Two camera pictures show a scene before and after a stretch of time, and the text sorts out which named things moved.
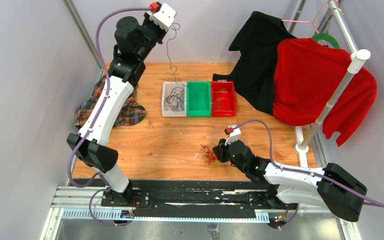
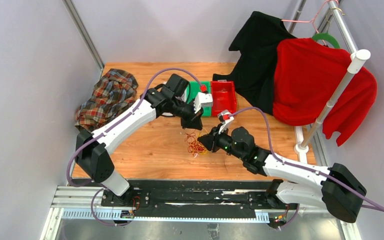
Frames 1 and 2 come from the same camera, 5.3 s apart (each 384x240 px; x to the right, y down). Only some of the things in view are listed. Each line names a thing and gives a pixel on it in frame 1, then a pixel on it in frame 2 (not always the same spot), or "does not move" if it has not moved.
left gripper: x=146 y=20 → x=194 y=121
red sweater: x=308 y=74 does not move
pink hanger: x=313 y=20 does not move
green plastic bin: x=198 y=98 does not move
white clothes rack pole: x=357 y=59 does not move
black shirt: x=254 y=75 does not move
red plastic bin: x=223 y=100 does not move
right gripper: x=220 y=150 → x=210 y=141
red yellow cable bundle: x=210 y=156 → x=195 y=147
